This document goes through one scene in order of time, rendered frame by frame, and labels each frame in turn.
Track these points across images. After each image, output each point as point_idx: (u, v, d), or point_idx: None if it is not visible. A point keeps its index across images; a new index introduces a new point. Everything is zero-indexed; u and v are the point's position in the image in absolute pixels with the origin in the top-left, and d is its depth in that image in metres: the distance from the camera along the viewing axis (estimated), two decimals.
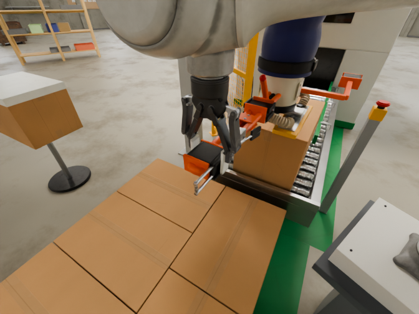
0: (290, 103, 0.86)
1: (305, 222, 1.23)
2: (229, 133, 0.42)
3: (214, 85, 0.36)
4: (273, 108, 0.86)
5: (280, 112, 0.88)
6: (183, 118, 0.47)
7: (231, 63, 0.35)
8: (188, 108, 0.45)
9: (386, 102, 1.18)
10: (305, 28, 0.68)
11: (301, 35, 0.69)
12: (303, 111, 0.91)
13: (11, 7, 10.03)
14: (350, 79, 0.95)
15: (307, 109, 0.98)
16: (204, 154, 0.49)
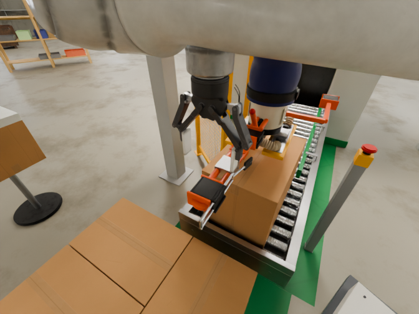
0: (277, 126, 0.95)
1: (280, 282, 1.08)
2: (236, 129, 0.41)
3: (216, 85, 0.36)
4: None
5: (268, 134, 0.97)
6: (178, 113, 0.46)
7: (232, 63, 0.35)
8: (185, 105, 0.45)
9: (372, 148, 1.03)
10: (286, 65, 0.76)
11: (282, 71, 0.77)
12: (288, 133, 1.00)
13: (4, 10, 9.87)
14: (328, 101, 1.06)
15: (292, 129, 1.07)
16: (205, 190, 0.55)
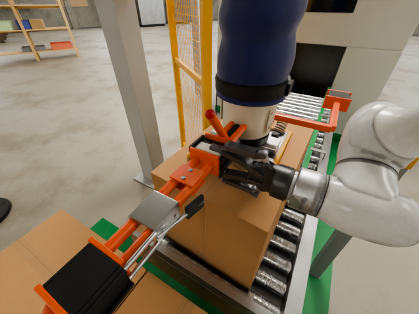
0: (260, 135, 0.65)
1: None
2: (247, 149, 0.45)
3: (292, 167, 0.43)
4: (238, 142, 0.64)
5: None
6: (242, 181, 0.51)
7: (309, 174, 0.39)
8: (251, 185, 0.50)
9: None
10: (270, 39, 0.46)
11: (264, 48, 0.47)
12: (278, 144, 0.69)
13: None
14: (337, 99, 0.75)
15: (285, 137, 0.77)
16: (74, 285, 0.26)
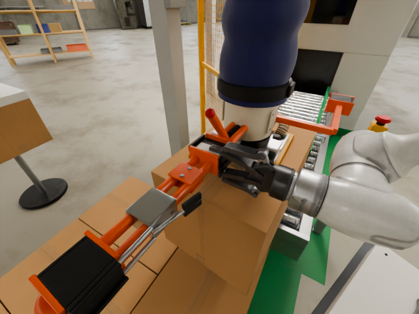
0: (262, 136, 0.65)
1: (293, 255, 1.07)
2: (247, 150, 0.45)
3: (292, 168, 0.43)
4: (239, 143, 0.64)
5: None
6: (242, 181, 0.51)
7: (309, 174, 0.39)
8: (250, 184, 0.50)
9: (386, 118, 1.02)
10: (272, 40, 0.47)
11: (267, 50, 0.48)
12: (279, 146, 0.69)
13: (5, 7, 9.86)
14: (339, 103, 0.75)
15: (286, 140, 0.77)
16: (68, 276, 0.26)
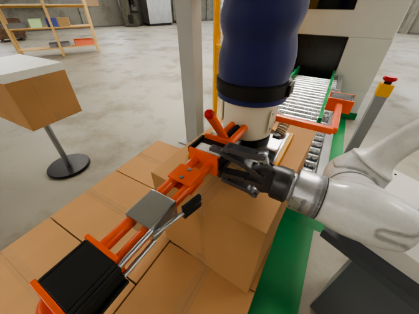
0: (261, 136, 0.65)
1: None
2: (247, 151, 0.45)
3: (292, 169, 0.43)
4: (238, 143, 0.64)
5: (248, 147, 0.67)
6: (241, 181, 0.51)
7: (309, 176, 0.39)
8: (250, 185, 0.50)
9: (393, 77, 1.15)
10: (271, 40, 0.46)
11: (265, 49, 0.47)
12: (279, 145, 0.69)
13: (10, 4, 9.99)
14: (339, 101, 0.75)
15: (286, 139, 0.77)
16: (68, 280, 0.26)
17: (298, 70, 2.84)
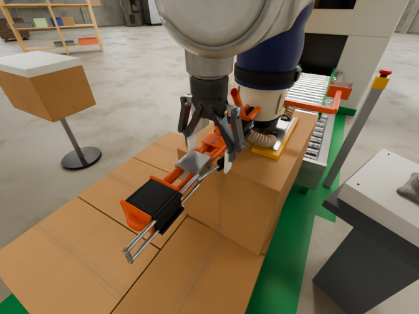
0: (272, 117, 0.76)
1: (312, 184, 1.30)
2: (232, 131, 0.41)
3: (215, 85, 0.36)
4: (252, 123, 0.75)
5: (260, 127, 0.77)
6: (181, 116, 0.47)
7: (231, 63, 0.35)
8: (186, 108, 0.45)
9: (388, 70, 1.25)
10: (284, 32, 0.57)
11: (279, 40, 0.58)
12: (287, 126, 0.80)
13: (14, 3, 10.10)
14: (339, 88, 0.85)
15: (292, 122, 0.87)
16: (147, 200, 0.37)
17: (299, 67, 2.94)
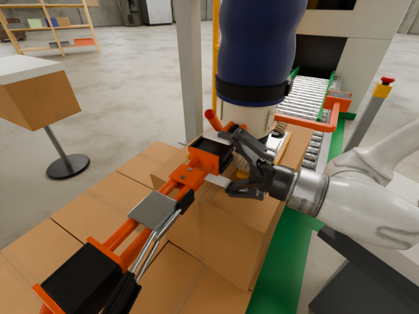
0: (260, 135, 0.65)
1: None
2: (254, 143, 0.43)
3: (292, 168, 0.43)
4: None
5: None
6: (247, 190, 0.52)
7: (309, 174, 0.39)
8: (254, 190, 0.50)
9: (391, 78, 1.15)
10: (269, 39, 0.46)
11: (264, 48, 0.47)
12: (278, 144, 0.69)
13: (10, 4, 10.00)
14: (337, 99, 0.75)
15: (285, 137, 0.77)
16: (72, 284, 0.26)
17: (297, 70, 2.84)
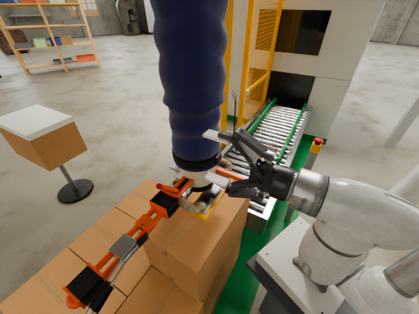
0: (204, 184, 0.96)
1: (260, 230, 1.60)
2: (255, 143, 0.43)
3: (292, 168, 0.43)
4: (189, 190, 0.95)
5: (197, 191, 0.98)
6: (247, 190, 0.52)
7: (309, 174, 0.39)
8: (254, 190, 0.50)
9: (320, 140, 1.55)
10: (196, 139, 0.77)
11: (194, 143, 0.78)
12: (219, 188, 1.00)
13: (14, 15, 10.40)
14: None
15: None
16: (80, 286, 0.57)
17: (275, 101, 3.24)
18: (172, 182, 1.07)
